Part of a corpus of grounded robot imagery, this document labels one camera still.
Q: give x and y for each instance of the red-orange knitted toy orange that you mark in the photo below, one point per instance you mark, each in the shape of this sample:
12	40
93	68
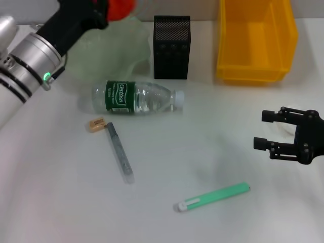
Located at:
121	10

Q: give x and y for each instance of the green pen with white cap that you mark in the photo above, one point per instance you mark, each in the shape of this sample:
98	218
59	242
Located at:
215	196

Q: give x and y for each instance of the green glass fruit plate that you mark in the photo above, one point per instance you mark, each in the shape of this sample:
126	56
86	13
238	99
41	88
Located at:
114	50

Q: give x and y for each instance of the grey marker pen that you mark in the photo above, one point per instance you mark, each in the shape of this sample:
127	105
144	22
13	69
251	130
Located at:
120	153

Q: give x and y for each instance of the yellow plastic bin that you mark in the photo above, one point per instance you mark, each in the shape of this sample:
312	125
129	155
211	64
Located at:
255	63

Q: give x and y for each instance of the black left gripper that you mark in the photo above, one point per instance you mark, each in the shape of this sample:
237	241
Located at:
65	22

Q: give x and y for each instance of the beige eraser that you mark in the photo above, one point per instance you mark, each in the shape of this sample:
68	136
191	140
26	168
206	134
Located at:
96	124

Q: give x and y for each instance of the clear bottle with green label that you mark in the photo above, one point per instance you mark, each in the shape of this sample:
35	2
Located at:
119	96

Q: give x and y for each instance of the black mesh pen holder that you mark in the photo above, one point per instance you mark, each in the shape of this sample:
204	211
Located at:
172	60

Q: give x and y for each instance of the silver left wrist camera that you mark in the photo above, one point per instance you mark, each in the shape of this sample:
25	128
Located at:
7	33

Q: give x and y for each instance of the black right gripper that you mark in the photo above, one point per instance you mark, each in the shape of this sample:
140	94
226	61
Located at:
316	136

